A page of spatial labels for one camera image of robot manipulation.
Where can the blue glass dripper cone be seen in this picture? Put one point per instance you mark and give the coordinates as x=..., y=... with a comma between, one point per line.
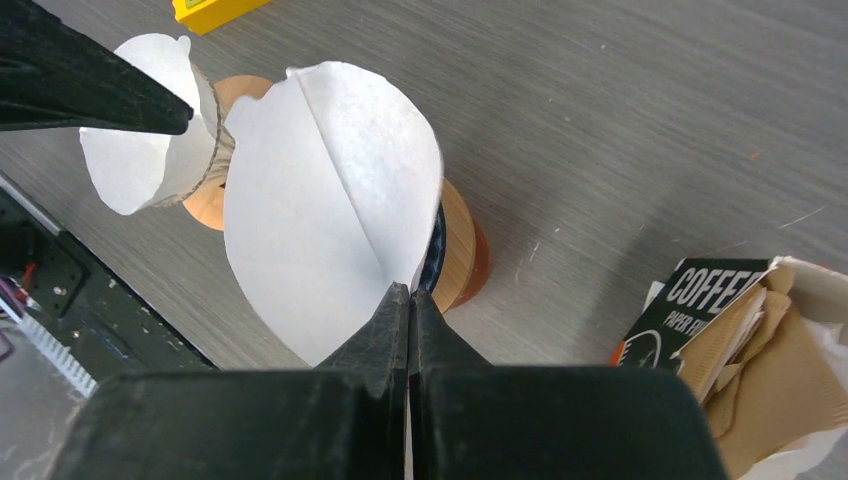
x=435, y=255

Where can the yellow green toy brick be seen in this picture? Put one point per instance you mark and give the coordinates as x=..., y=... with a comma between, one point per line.
x=204, y=16

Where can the amber glass carafe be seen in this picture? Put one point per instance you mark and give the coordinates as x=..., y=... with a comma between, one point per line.
x=477, y=265

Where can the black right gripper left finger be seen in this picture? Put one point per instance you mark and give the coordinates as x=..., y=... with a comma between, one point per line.
x=344, y=419

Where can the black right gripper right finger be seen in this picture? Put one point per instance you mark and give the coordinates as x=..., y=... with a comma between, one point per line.
x=474, y=420

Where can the white paper coffee filter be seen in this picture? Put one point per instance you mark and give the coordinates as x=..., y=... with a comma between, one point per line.
x=126, y=168

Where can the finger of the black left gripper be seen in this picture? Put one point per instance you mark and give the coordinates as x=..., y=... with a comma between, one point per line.
x=53, y=76

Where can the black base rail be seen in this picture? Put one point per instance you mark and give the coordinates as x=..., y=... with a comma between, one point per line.
x=80, y=315

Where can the large wooden ring holder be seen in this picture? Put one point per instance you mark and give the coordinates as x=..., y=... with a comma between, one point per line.
x=206, y=205

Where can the small wooden ring holder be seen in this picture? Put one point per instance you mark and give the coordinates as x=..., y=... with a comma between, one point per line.
x=459, y=219

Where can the clear glass dripper cone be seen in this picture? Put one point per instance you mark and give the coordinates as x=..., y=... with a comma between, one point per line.
x=202, y=154

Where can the orange coffee filter box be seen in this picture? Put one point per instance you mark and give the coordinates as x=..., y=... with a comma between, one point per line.
x=762, y=344

